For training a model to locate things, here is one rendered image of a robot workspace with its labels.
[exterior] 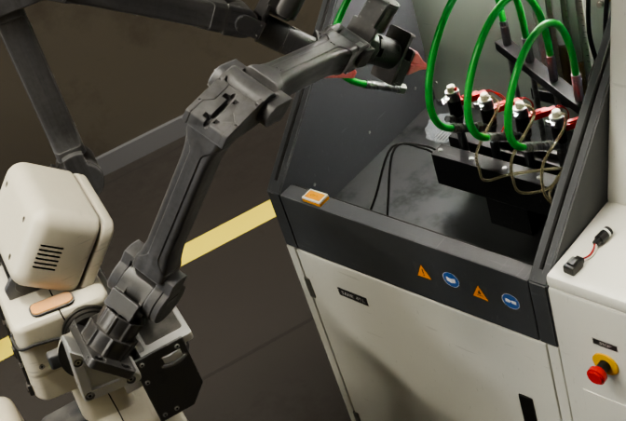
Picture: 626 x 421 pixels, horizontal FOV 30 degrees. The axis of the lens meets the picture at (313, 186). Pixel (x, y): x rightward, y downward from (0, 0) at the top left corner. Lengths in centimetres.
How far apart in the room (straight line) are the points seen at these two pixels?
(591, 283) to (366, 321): 70
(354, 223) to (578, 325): 51
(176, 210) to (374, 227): 66
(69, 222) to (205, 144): 35
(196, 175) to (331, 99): 87
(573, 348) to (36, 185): 100
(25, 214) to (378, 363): 105
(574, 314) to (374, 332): 63
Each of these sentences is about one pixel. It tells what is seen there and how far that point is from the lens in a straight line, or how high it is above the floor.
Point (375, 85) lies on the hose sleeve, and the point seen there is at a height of 117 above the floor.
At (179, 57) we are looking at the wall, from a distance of 445.
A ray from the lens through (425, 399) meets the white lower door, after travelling 269.
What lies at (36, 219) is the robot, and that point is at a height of 138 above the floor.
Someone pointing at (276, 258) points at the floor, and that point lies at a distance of 383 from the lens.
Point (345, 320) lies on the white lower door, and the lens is 267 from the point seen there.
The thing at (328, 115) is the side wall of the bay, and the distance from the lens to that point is 255.
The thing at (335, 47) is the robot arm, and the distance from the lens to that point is 197.
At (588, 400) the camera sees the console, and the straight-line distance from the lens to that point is 230.
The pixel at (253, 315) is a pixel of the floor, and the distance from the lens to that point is 366.
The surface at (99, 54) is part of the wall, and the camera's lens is 434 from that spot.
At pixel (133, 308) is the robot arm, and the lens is 189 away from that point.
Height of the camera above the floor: 242
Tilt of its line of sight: 36 degrees down
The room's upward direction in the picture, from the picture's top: 19 degrees counter-clockwise
